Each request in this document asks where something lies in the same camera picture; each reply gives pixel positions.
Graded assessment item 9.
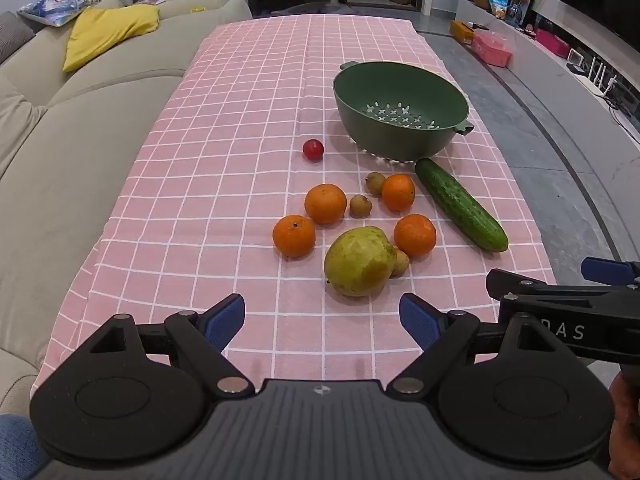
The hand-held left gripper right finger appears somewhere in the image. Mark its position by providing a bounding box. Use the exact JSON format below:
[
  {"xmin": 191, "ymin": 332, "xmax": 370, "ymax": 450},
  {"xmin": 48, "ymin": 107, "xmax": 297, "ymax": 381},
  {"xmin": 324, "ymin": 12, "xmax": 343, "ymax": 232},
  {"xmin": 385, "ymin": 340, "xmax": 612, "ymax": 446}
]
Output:
[{"xmin": 385, "ymin": 292, "xmax": 576, "ymax": 395}]

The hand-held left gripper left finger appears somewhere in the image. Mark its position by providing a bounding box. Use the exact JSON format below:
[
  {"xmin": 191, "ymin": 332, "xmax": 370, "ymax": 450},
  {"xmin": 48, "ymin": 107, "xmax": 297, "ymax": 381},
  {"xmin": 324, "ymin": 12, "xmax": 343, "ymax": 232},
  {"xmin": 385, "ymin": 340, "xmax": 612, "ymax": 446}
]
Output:
[{"xmin": 75, "ymin": 294, "xmax": 256, "ymax": 395}]

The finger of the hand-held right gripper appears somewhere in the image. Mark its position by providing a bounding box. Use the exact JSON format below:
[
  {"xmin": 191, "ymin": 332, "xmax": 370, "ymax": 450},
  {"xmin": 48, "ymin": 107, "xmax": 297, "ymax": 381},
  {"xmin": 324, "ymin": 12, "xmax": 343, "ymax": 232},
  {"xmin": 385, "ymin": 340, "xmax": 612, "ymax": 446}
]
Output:
[
  {"xmin": 486, "ymin": 268, "xmax": 640, "ymax": 306},
  {"xmin": 581, "ymin": 256, "xmax": 640, "ymax": 286}
]

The orange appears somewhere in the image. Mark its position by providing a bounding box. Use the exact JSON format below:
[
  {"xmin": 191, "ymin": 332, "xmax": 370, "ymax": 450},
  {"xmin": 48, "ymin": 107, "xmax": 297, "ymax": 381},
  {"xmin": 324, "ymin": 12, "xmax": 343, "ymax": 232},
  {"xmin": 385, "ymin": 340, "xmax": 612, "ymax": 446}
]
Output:
[
  {"xmin": 304, "ymin": 183, "xmax": 348, "ymax": 225},
  {"xmin": 272, "ymin": 215, "xmax": 317, "ymax": 259},
  {"xmin": 381, "ymin": 173, "xmax": 416, "ymax": 212},
  {"xmin": 393, "ymin": 213, "xmax": 437, "ymax": 258}
]

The yellow-green pear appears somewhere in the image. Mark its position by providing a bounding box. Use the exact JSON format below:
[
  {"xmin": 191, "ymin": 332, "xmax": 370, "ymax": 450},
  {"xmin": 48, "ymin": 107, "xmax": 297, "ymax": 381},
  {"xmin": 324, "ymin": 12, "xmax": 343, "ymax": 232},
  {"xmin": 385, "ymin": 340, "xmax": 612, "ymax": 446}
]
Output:
[{"xmin": 323, "ymin": 226, "xmax": 398, "ymax": 297}]

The green cucumber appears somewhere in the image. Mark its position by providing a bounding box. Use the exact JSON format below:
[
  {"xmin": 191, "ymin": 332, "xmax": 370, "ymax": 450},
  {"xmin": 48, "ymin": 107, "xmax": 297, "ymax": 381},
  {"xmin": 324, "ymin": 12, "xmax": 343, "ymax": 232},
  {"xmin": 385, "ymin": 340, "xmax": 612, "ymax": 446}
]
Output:
[{"xmin": 415, "ymin": 158, "xmax": 510, "ymax": 253}]

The green colander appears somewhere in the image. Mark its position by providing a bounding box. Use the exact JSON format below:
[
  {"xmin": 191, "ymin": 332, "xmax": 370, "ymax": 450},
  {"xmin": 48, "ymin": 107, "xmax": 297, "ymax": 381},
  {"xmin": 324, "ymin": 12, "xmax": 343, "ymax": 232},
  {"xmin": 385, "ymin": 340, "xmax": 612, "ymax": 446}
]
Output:
[{"xmin": 332, "ymin": 60, "xmax": 475, "ymax": 163}]

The person's right hand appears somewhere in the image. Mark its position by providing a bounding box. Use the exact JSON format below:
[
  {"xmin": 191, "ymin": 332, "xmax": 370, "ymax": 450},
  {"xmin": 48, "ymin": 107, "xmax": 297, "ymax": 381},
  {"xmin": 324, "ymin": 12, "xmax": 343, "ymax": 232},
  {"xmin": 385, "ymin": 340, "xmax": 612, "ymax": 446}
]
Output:
[{"xmin": 607, "ymin": 372, "xmax": 640, "ymax": 480}]

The pink checked tablecloth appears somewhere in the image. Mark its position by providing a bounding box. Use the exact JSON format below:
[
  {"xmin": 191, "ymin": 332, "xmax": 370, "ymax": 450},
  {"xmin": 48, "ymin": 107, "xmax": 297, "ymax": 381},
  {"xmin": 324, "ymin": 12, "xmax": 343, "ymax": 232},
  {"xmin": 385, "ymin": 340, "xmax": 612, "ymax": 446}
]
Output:
[{"xmin": 31, "ymin": 14, "xmax": 558, "ymax": 401}]

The white router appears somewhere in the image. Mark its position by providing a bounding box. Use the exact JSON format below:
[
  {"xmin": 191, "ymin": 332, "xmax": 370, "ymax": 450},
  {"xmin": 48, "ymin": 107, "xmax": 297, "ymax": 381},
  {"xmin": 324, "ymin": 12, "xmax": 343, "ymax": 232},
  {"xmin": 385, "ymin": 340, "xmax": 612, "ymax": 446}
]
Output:
[{"xmin": 587, "ymin": 57, "xmax": 618, "ymax": 96}]

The beige sofa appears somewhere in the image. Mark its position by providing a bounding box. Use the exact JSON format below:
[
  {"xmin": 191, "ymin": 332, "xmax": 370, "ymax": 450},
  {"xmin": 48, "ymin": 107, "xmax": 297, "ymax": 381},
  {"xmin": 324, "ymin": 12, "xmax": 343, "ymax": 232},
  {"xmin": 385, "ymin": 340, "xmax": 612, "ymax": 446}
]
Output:
[{"xmin": 0, "ymin": 0, "xmax": 253, "ymax": 411}]

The white low cabinet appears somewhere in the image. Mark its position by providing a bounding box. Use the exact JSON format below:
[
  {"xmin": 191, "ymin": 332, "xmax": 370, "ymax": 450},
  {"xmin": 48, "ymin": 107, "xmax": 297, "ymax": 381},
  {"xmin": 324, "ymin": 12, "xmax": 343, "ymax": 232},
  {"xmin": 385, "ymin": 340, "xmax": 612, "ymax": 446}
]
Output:
[{"xmin": 455, "ymin": 0, "xmax": 640, "ymax": 136}]

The magenta box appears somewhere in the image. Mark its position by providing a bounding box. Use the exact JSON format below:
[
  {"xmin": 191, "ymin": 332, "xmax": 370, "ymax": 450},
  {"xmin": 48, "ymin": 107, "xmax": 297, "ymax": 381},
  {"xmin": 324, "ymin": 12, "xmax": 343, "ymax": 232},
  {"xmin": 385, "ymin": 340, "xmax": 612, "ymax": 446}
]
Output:
[{"xmin": 536, "ymin": 29, "xmax": 571, "ymax": 58}]

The pink box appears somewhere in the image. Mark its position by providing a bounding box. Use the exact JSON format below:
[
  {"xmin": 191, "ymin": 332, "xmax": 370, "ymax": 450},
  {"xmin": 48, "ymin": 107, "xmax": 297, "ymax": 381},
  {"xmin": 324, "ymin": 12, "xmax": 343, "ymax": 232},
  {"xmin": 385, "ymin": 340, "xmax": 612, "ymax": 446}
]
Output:
[{"xmin": 472, "ymin": 30, "xmax": 513, "ymax": 67}]

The person's blue jeans leg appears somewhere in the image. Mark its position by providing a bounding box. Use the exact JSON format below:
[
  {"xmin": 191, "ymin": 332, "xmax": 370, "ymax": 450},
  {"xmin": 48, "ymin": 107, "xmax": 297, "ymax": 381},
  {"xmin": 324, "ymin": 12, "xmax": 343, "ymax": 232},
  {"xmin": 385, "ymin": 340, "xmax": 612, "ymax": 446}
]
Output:
[{"xmin": 0, "ymin": 414, "xmax": 48, "ymax": 480}]

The orange box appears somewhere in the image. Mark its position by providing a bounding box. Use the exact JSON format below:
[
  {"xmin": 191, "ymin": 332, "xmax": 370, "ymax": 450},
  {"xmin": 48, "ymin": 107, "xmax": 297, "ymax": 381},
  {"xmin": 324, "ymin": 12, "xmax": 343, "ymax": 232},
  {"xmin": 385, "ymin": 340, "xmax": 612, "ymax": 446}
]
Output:
[{"xmin": 450, "ymin": 19, "xmax": 476, "ymax": 45}]

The yellow cushion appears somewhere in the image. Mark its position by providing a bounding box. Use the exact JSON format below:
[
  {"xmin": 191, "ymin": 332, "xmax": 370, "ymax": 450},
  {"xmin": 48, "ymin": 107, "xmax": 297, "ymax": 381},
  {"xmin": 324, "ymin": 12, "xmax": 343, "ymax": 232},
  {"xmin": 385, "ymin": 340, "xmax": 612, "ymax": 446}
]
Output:
[{"xmin": 62, "ymin": 4, "xmax": 161, "ymax": 73}]

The grey striped cushion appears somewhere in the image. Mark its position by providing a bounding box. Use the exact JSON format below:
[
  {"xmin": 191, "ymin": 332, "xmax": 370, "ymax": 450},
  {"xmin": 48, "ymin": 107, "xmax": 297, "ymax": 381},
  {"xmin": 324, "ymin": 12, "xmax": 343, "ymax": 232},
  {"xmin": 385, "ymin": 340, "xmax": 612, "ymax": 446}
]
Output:
[{"xmin": 0, "ymin": 11, "xmax": 36, "ymax": 66}]

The blue printed cushion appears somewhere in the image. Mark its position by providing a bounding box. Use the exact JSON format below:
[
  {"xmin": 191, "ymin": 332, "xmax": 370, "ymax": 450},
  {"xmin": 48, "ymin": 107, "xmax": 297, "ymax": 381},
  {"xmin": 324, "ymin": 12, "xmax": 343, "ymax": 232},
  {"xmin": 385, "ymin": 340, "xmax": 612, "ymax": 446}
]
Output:
[{"xmin": 17, "ymin": 0, "xmax": 101, "ymax": 27}]

